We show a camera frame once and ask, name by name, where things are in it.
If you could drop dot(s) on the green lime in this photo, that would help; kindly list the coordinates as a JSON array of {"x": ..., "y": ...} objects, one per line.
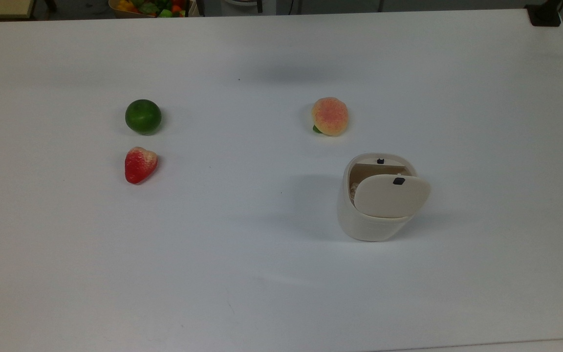
[{"x": 142, "y": 116}]

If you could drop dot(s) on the basket of toy produce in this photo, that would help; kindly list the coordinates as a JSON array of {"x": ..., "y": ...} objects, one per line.
[{"x": 152, "y": 7}]

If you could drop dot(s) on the red strawberry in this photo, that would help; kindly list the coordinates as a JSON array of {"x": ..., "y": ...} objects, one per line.
[{"x": 139, "y": 166}]

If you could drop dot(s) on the orange pink peach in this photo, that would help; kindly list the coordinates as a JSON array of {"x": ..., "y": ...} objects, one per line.
[{"x": 330, "y": 116}]

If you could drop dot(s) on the cream garbage bin lid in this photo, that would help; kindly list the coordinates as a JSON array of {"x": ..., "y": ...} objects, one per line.
[{"x": 391, "y": 198}]

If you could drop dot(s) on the black table clamp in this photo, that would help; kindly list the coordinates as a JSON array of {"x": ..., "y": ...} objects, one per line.
[{"x": 544, "y": 15}]

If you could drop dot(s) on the cream garbage bin body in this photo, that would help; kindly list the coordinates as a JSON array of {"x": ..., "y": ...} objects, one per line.
[{"x": 367, "y": 227}]

